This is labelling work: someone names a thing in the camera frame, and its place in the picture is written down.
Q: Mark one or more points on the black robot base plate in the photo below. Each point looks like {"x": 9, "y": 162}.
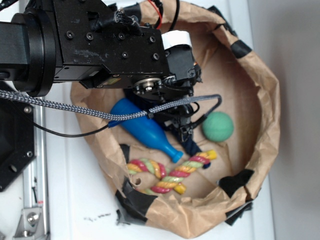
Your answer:
{"x": 17, "y": 140}

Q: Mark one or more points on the aluminium extrusion rail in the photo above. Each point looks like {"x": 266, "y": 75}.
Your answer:
{"x": 34, "y": 222}

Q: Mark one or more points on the multicolour twisted rope toy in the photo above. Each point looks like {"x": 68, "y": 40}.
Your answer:
{"x": 170, "y": 179}

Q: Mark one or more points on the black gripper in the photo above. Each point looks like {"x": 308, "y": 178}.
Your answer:
{"x": 184, "y": 73}

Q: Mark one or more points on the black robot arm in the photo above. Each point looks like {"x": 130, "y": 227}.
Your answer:
{"x": 100, "y": 47}

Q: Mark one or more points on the green dimpled ball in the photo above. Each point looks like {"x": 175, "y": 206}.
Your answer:
{"x": 218, "y": 127}

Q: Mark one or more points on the blue plastic bottle toy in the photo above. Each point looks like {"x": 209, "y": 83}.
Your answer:
{"x": 145, "y": 130}

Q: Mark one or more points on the brown paper bag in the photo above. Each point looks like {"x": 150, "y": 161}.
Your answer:
{"x": 250, "y": 95}

